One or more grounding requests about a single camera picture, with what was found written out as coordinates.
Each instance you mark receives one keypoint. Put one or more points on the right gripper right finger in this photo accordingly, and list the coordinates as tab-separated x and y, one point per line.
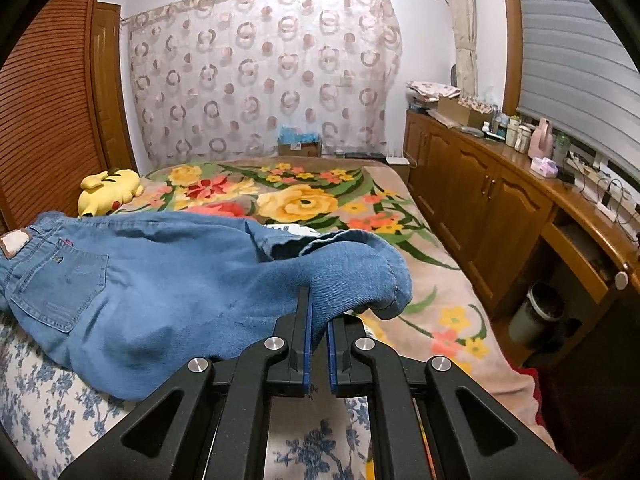
431	420

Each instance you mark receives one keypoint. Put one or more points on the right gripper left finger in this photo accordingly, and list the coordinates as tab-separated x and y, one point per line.
209	420

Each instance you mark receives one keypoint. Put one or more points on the blue denim jeans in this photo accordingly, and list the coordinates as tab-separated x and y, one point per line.
123	301

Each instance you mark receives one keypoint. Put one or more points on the floral fleece blanket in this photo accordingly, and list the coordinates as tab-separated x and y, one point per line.
443	316

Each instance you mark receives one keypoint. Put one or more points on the white waste bin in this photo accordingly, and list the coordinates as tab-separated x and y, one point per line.
541	307

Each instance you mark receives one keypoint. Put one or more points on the blue floral white quilt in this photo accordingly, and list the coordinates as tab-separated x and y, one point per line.
52	417

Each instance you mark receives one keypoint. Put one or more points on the long wooden sideboard cabinet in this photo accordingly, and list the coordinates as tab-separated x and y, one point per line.
492	213

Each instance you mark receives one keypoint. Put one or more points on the yellow plush toy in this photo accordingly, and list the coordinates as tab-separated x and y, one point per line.
103	193

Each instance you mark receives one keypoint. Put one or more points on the small pink box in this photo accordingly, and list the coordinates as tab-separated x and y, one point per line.
544	167

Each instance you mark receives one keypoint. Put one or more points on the cardboard box with blue cloth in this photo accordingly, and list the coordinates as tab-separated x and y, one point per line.
293	141

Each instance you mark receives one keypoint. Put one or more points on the pink bottle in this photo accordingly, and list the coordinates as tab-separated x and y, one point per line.
541	142

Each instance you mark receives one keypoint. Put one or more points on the open cardboard box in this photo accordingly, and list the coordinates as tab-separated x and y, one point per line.
465	111

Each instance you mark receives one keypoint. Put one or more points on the wooden louvered wardrobe door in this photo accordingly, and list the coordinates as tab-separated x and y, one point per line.
62	111

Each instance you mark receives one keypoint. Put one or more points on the circle patterned sheer curtain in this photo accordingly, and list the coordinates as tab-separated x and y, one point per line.
217	79

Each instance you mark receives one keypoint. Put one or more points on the stacked folded cloths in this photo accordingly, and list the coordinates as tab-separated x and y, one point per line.
427	94

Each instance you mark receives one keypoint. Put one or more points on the grey window roller blind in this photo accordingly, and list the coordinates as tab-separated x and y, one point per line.
577	74

